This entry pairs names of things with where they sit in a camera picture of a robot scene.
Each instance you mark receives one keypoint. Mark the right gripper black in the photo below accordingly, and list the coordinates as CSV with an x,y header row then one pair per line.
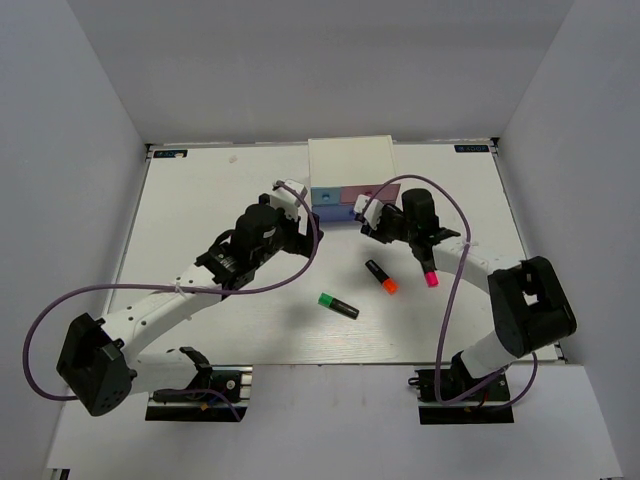
x,y
379,233

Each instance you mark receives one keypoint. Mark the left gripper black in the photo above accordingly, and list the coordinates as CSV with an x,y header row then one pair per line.
x,y
299,243

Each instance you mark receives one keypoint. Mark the pink drawer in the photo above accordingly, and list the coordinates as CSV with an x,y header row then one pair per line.
x,y
389,193

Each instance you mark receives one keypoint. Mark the light blue drawer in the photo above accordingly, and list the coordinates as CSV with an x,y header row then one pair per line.
x,y
326,196

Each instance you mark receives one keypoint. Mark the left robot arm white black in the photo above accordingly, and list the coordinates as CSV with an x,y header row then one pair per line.
x,y
103,361

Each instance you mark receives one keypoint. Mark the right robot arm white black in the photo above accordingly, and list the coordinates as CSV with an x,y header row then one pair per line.
x,y
529,307

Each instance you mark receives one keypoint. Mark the pink highlighter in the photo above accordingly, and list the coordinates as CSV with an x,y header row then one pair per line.
x,y
430,273

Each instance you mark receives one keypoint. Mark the orange highlighter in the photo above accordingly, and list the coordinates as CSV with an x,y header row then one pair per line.
x,y
387,283

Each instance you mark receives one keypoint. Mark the green highlighter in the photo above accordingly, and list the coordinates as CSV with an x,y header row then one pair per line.
x,y
338,306

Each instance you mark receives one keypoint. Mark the white drawer cabinet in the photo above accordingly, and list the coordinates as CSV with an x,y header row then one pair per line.
x,y
351,161

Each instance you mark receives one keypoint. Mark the right table label sticker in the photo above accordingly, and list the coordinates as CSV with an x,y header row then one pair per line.
x,y
471,148

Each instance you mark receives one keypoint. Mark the table label sticker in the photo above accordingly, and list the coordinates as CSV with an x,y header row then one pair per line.
x,y
170,154
471,148

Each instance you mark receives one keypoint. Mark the left table label sticker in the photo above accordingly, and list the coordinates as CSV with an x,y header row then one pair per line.
x,y
170,154

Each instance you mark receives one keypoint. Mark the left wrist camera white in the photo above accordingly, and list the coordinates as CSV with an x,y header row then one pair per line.
x,y
288,196

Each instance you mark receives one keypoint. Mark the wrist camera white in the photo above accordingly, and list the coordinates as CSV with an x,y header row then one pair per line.
x,y
288,196
368,211

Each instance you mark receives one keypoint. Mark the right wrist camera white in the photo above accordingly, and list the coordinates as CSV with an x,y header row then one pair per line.
x,y
368,211

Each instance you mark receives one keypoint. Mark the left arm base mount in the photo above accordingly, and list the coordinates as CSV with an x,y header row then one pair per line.
x,y
215,395

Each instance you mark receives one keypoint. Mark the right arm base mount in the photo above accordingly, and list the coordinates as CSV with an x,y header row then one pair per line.
x,y
484,407

